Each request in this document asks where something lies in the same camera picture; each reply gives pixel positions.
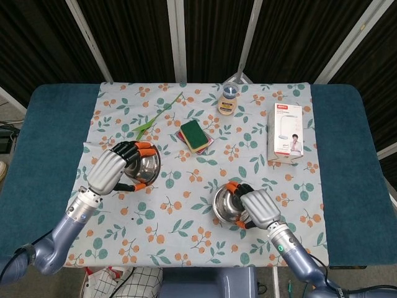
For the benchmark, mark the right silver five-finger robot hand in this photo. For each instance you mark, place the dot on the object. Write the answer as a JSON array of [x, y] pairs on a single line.
[[260, 208]]

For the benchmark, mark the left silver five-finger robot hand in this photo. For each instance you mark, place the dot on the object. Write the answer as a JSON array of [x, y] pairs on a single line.
[[104, 169]]

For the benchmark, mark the small stainless steel bowl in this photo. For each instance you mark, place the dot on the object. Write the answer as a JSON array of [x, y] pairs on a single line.
[[149, 169], [224, 203]]

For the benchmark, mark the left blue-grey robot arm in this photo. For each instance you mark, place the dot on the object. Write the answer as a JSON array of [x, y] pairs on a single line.
[[62, 239]]

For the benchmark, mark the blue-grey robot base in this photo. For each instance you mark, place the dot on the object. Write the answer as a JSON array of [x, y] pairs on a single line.
[[211, 284]]

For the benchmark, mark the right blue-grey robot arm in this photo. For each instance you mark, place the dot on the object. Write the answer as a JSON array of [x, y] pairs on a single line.
[[304, 264]]

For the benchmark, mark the pink artificial tulip flower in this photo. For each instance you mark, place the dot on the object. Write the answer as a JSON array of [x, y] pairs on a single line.
[[145, 126]]

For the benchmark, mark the floral print tablecloth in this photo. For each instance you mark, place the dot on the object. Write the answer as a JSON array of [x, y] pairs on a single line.
[[192, 242]]

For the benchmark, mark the white desk lamp box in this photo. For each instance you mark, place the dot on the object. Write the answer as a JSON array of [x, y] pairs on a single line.
[[285, 133]]

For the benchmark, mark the red rectangular tray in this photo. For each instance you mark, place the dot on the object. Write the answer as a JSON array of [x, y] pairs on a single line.
[[205, 149]]

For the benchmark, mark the green and yellow sponge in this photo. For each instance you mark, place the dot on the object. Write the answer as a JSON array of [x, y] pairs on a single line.
[[193, 134]]

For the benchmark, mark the white shoe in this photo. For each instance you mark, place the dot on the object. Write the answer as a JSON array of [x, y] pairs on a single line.
[[2, 171]]

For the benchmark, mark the beige sauce bottle clear cap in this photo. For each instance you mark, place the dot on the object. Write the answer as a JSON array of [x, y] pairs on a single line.
[[227, 107]]

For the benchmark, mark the black white checked bag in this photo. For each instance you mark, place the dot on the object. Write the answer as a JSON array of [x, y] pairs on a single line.
[[139, 284]]

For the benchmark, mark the white metal frame post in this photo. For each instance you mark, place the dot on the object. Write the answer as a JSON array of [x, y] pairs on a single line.
[[177, 40], [248, 37], [344, 43], [90, 40]]

